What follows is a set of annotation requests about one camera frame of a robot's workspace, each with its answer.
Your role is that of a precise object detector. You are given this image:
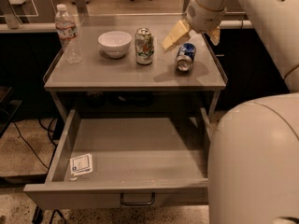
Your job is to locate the grey metal counter cabinet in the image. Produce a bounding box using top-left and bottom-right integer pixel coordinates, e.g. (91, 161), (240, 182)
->
(45, 14), (227, 106)

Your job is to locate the open grey top drawer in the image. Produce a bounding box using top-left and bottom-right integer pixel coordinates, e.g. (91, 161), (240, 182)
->
(24, 110), (212, 209)

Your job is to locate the white tag sticker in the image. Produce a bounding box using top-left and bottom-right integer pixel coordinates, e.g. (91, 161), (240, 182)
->
(70, 153), (93, 175)

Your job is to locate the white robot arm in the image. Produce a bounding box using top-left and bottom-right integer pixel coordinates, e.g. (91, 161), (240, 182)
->
(163, 0), (299, 224)

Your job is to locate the blue pepsi can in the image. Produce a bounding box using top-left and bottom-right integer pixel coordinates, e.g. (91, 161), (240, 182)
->
(175, 43), (196, 72)

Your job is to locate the clear plastic water bottle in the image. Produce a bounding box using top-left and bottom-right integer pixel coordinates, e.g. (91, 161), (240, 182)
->
(55, 4), (82, 63)

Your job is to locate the black floor cable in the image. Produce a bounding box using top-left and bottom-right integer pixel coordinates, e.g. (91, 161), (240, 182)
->
(0, 107), (59, 170)

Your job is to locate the black drawer handle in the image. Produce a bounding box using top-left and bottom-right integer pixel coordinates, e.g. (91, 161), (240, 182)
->
(120, 192), (156, 206)

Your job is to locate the green patterned soda can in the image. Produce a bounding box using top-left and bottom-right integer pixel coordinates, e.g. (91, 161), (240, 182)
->
(135, 28), (154, 65)

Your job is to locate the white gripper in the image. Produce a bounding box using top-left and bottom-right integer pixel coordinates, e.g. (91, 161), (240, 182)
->
(162, 0), (226, 51)

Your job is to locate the white ceramic bowl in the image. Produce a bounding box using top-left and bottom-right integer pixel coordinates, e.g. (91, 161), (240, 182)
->
(98, 31), (132, 58)

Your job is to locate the white horizontal rail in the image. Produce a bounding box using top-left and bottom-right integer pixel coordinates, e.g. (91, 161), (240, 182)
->
(220, 20), (254, 29)

